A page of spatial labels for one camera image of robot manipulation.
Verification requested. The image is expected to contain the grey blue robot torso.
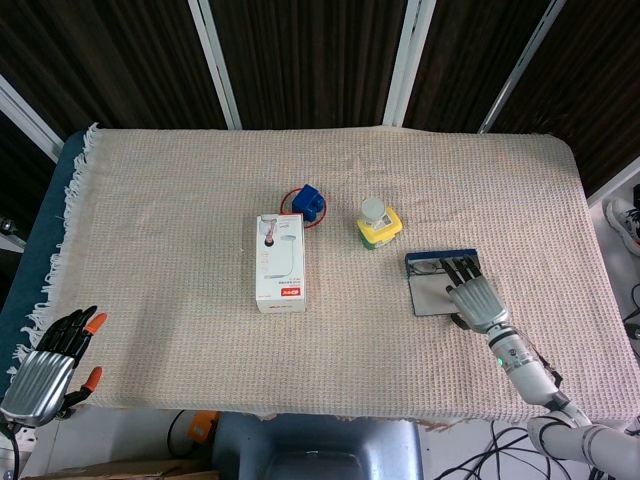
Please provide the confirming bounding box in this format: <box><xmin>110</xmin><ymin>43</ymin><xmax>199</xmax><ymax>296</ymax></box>
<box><xmin>212</xmin><ymin>412</ymin><xmax>424</xmax><ymax>480</ymax></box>

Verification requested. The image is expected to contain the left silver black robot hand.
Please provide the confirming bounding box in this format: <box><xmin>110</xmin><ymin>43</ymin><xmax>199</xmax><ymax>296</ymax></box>
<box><xmin>0</xmin><ymin>305</ymin><xmax>109</xmax><ymax>427</ymax></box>

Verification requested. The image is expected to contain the blue plastic toy block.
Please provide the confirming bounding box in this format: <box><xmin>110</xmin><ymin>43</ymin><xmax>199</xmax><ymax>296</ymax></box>
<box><xmin>291</xmin><ymin>184</ymin><xmax>325</xmax><ymax>224</ymax></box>

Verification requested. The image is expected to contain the grey metal table fixture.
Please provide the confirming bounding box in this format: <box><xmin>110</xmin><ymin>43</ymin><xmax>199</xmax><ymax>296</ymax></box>
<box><xmin>0</xmin><ymin>215</ymin><xmax>27</xmax><ymax>252</ymax></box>

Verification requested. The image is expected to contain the white partition frame post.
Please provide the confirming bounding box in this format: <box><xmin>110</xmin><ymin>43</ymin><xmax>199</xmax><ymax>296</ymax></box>
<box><xmin>382</xmin><ymin>0</ymin><xmax>436</xmax><ymax>127</ymax></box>
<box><xmin>0</xmin><ymin>74</ymin><xmax>65</xmax><ymax>162</ymax></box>
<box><xmin>478</xmin><ymin>0</ymin><xmax>569</xmax><ymax>134</ymax></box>
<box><xmin>188</xmin><ymin>0</ymin><xmax>244</xmax><ymax>130</ymax></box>
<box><xmin>587</xmin><ymin>157</ymin><xmax>640</xmax><ymax>207</ymax></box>

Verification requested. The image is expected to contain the tangled black floor cable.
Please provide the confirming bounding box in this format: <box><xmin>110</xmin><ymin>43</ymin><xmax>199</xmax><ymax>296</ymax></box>
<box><xmin>434</xmin><ymin>419</ymin><xmax>640</xmax><ymax>480</ymax></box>

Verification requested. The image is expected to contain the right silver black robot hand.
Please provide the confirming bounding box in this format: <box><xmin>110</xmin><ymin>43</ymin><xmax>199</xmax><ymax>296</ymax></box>
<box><xmin>439</xmin><ymin>254</ymin><xmax>510</xmax><ymax>335</ymax></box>

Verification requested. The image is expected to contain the teal table pad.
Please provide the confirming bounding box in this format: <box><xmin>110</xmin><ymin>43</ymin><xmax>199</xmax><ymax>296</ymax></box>
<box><xmin>0</xmin><ymin>130</ymin><xmax>94</xmax><ymax>399</ymax></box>

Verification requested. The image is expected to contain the white sneaker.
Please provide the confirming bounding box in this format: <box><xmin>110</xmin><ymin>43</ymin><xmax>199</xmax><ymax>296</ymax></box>
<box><xmin>604</xmin><ymin>197</ymin><xmax>640</xmax><ymax>257</ymax></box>

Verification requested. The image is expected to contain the beige waffle fringed cloth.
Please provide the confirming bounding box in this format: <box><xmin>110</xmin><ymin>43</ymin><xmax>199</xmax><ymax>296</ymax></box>
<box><xmin>8</xmin><ymin>123</ymin><xmax>634</xmax><ymax>431</ymax></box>

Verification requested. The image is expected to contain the green tub yellow lid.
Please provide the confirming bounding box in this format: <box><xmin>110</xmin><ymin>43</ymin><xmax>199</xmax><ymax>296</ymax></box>
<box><xmin>355</xmin><ymin>207</ymin><xmax>404</xmax><ymax>251</ymax></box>

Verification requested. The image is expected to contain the brown cardboard box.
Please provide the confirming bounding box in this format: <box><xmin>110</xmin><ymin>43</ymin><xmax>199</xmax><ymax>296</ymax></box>
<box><xmin>27</xmin><ymin>457</ymin><xmax>221</xmax><ymax>480</ymax></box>

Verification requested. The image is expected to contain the orange floor object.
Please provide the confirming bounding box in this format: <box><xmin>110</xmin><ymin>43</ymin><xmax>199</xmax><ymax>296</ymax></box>
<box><xmin>188</xmin><ymin>410</ymin><xmax>220</xmax><ymax>445</ymax></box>

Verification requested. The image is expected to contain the white lamp carton box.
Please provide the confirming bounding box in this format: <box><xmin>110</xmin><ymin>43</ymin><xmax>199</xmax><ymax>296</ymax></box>
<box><xmin>254</xmin><ymin>213</ymin><xmax>309</xmax><ymax>315</ymax></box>

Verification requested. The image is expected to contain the small white jar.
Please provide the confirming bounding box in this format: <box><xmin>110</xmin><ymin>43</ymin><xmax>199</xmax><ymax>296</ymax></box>
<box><xmin>361</xmin><ymin>196</ymin><xmax>387</xmax><ymax>226</ymax></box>

